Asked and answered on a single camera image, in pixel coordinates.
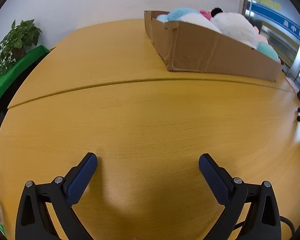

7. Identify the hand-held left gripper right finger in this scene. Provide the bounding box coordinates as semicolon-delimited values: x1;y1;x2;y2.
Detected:
199;153;282;240

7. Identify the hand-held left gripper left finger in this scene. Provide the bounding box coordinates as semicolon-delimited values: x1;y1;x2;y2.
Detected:
15;152;98;240

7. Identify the mint green plush toy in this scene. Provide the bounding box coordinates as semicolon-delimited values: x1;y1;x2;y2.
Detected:
255;41;279;62

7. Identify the pale pink green plush toy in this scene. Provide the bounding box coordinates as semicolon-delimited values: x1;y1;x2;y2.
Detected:
253;26;268;43

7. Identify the white plush toy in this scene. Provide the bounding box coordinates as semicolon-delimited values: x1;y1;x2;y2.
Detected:
210;7;258;50

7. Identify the cardboard box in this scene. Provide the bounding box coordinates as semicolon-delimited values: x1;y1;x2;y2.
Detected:
144;10;285;82

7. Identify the pink rabbit plush toy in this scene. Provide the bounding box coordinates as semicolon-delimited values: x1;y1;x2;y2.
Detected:
199;10;215;20

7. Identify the light blue plush toy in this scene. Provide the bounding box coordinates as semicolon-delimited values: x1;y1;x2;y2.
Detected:
157;7;222;33

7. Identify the green board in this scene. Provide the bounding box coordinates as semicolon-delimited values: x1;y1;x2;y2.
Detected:
0;45;50;115

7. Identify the green potted plant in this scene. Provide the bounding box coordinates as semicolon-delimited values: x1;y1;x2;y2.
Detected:
0;19;43;83

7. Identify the black cable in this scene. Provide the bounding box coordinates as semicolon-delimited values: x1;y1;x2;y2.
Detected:
234;215;294;240

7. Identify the blue wall sign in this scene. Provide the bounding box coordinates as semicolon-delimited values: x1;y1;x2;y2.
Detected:
250;1;300;48

